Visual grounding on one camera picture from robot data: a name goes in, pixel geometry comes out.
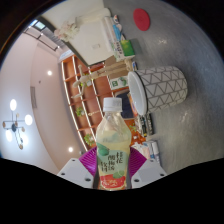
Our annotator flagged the dark office chair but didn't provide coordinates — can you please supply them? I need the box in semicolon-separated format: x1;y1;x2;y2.
116;91;135;119

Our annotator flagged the window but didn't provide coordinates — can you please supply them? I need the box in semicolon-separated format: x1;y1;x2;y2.
24;19;64;51

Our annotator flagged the white desk partition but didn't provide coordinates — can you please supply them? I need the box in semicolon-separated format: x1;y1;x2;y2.
41;0;116;66

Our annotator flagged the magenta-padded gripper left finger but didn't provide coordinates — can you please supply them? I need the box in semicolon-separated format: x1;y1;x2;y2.
57;147;99;190

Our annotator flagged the white mug with triangle pattern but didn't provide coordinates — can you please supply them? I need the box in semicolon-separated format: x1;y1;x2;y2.
127;65;189;116

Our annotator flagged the wooden shelf unit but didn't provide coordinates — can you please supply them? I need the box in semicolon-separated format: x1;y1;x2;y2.
59;54;148;153

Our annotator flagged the short green box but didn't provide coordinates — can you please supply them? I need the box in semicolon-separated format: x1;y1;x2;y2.
114;39;136;61

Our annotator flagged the clear drink bottle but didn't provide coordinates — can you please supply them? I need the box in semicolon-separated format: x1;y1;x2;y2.
95;97;132;191

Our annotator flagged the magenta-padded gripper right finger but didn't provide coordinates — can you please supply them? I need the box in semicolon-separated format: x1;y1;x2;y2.
129;146;168;190

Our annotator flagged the branching globe ceiling lamp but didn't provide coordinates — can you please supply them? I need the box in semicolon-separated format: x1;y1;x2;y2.
2;98;34;150

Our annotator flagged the flat round red coaster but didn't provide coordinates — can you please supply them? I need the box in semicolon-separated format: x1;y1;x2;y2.
133;8;151;32

